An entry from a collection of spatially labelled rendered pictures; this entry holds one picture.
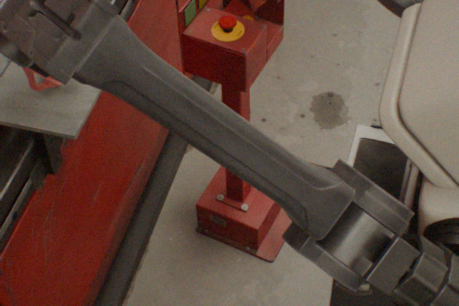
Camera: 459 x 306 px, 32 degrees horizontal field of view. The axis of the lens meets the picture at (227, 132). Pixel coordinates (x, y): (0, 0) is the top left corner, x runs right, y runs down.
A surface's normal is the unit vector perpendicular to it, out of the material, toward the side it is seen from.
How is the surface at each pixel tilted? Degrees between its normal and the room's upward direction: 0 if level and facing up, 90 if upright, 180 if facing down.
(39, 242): 90
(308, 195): 63
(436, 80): 43
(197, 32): 0
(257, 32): 0
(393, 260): 54
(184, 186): 0
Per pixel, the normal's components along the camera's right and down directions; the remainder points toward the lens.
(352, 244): -0.01, 0.04
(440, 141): -0.30, 0.73
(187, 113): 0.36, 0.31
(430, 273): 0.37, -0.04
